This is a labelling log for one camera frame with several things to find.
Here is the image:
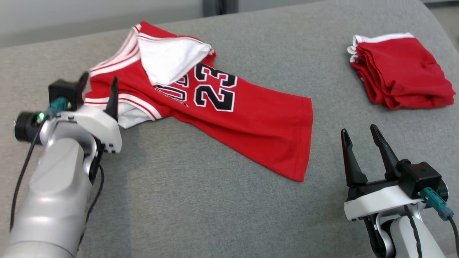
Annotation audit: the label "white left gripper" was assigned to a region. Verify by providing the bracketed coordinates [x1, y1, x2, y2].
[54, 71, 123, 154]

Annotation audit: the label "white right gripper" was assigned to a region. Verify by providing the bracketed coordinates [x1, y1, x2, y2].
[340, 124, 426, 220]

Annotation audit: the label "red Bulls 23 shorts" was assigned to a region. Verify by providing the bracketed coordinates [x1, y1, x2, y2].
[347, 32, 456, 110]

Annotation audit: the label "red number 23 jersey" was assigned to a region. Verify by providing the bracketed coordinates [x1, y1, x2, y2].
[83, 21, 313, 182]

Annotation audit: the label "teal left camera connector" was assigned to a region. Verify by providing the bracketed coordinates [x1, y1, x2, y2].
[45, 97, 71, 119]

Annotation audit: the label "teal camera connector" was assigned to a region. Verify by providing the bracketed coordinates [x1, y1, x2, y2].
[420, 187, 454, 221]
[45, 97, 71, 119]

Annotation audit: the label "teal right camera connector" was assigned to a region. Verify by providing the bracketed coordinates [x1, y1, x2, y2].
[420, 187, 454, 221]

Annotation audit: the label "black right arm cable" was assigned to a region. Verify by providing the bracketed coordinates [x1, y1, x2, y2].
[403, 204, 423, 258]

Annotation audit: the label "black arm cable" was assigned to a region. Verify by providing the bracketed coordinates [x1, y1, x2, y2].
[403, 204, 423, 258]
[77, 165, 105, 248]

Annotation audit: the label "black right camera cable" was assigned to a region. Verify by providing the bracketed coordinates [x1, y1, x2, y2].
[448, 215, 459, 248]

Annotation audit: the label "black camera cable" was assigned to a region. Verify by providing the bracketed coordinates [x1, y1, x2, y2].
[10, 120, 46, 231]
[448, 215, 459, 248]

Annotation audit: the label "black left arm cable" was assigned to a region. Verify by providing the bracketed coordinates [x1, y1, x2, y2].
[77, 165, 105, 248]

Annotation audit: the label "black left camera cable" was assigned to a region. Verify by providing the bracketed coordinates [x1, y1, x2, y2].
[10, 120, 46, 231]

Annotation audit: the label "grey metal post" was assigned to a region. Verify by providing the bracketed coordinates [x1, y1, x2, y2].
[203, 0, 239, 16]

